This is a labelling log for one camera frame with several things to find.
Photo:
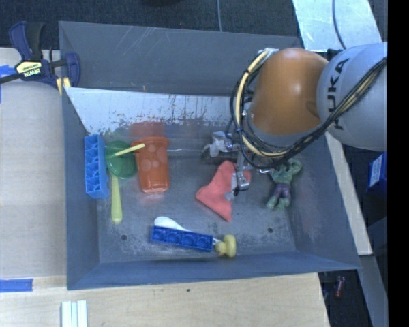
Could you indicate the green toy figure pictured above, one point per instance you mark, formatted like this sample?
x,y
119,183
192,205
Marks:
x,y
282,187

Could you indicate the yellow plastic spoon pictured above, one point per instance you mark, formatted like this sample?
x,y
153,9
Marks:
x,y
116,203

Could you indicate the grey metal bin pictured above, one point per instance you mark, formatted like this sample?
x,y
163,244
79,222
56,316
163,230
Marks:
x,y
177,60

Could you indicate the yellow rubber duck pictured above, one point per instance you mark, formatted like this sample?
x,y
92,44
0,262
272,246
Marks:
x,y
227,245

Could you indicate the red cloth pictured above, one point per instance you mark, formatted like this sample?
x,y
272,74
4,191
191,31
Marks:
x,y
216,192

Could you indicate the dark blue toy brick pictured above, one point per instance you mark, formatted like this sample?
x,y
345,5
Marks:
x,y
182,239

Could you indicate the yellow straw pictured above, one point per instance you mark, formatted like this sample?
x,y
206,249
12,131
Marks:
x,y
129,150

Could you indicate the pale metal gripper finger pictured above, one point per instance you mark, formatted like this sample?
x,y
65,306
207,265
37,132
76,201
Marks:
x,y
244,182
235,186

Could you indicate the light blue plastic tray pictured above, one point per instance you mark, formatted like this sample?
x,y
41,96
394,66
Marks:
x,y
96,169

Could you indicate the orange plastic cup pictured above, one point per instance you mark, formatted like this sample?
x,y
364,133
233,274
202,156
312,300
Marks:
x,y
153,169

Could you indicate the white plastic spoon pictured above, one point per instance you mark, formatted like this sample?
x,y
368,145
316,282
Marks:
x,y
165,222

